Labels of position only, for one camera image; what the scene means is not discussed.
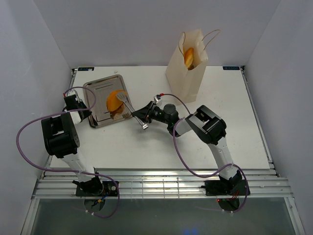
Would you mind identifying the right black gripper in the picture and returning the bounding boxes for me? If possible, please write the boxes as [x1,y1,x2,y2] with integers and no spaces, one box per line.
[133,101,171,125]

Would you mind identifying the metal tray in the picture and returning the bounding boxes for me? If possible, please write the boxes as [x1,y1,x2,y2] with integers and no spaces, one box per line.
[84,75,132,128]

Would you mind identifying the metal tongs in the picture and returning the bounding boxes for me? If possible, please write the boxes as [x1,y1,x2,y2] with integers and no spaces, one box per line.
[116,92,148,130]

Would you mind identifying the oval bread loaf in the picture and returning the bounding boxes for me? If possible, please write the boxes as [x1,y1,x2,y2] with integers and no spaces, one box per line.
[106,90,127,112]

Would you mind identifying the beige paper bag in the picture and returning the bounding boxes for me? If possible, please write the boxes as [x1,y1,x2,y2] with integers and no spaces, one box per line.
[166,29,220,103]

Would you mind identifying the long baguette bread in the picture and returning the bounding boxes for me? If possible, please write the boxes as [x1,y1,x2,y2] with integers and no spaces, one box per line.
[184,47,194,68]

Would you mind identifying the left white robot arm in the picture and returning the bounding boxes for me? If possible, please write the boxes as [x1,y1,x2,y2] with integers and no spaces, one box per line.
[41,92,104,196]

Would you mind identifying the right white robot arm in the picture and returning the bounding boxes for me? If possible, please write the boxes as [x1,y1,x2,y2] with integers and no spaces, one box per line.
[132,101,242,195]

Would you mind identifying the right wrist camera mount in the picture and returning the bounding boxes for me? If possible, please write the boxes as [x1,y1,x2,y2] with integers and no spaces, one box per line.
[154,94,162,106]

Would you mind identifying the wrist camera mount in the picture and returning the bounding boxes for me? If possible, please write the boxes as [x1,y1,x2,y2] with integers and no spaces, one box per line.
[154,94,162,106]
[63,89,78,97]

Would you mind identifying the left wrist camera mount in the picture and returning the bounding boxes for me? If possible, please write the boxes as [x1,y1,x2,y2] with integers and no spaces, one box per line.
[63,89,78,97]

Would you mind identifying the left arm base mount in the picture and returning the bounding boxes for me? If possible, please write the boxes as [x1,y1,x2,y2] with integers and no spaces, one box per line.
[75,181,118,197]

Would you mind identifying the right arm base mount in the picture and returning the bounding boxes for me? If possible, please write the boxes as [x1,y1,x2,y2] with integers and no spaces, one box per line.
[201,180,250,196]

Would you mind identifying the aluminium frame rail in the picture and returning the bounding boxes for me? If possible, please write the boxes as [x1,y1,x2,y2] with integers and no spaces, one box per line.
[33,168,293,199]

